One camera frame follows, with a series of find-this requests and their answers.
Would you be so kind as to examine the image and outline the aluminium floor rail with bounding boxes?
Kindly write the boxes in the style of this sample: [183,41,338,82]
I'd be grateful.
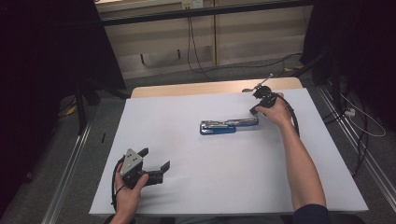
[40,120,94,224]
[317,87,396,203]

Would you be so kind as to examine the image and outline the blue stapler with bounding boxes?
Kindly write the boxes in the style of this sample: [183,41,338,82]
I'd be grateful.
[199,117,260,136]

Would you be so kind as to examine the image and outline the long black floor cable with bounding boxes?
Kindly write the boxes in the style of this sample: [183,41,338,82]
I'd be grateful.
[199,52,304,75]

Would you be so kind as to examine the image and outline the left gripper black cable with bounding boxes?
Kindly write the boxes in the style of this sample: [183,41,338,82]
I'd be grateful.
[110,157,126,213]

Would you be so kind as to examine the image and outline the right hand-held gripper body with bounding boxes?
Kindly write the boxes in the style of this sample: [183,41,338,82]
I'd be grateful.
[252,73,278,108]

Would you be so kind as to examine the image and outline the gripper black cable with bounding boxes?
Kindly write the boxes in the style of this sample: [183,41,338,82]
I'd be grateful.
[110,157,126,213]
[274,92,302,138]

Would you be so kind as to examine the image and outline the black curtain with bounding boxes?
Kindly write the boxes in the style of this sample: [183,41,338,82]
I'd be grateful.
[300,0,396,132]
[0,0,126,216]

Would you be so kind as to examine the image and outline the white floor cable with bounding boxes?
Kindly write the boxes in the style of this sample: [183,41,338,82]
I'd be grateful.
[340,92,388,138]

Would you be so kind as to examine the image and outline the white table sheet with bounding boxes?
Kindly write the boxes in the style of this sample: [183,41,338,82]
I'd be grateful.
[89,88,369,217]

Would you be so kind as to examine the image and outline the dark blue sleeve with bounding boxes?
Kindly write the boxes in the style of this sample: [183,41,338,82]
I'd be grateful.
[292,203,332,224]

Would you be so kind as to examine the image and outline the beige cabinet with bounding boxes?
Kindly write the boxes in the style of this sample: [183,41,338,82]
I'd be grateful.
[94,0,314,80]

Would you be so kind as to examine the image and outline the wooden table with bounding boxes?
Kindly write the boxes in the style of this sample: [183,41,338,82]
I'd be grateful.
[130,77,304,99]

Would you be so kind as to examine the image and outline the person's right hand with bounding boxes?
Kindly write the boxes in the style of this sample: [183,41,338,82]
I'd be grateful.
[255,91,294,128]

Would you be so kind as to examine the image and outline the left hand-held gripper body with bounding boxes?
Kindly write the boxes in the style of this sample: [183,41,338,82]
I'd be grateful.
[120,148,164,189]

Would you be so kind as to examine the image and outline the person's left hand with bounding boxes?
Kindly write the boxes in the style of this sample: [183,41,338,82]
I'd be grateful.
[114,172,149,217]

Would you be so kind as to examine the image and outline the black stand legs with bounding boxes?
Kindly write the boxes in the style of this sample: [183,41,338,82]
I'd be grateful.
[74,81,129,135]

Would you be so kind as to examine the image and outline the thin black socket cable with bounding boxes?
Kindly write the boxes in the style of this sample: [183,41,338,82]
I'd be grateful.
[188,7,217,81]
[186,7,206,76]

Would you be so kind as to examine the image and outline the white wall socket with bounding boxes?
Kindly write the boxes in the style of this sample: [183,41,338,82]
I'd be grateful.
[181,0,205,9]

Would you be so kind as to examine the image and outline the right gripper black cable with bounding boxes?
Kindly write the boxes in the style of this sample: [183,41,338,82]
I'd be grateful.
[274,92,302,138]

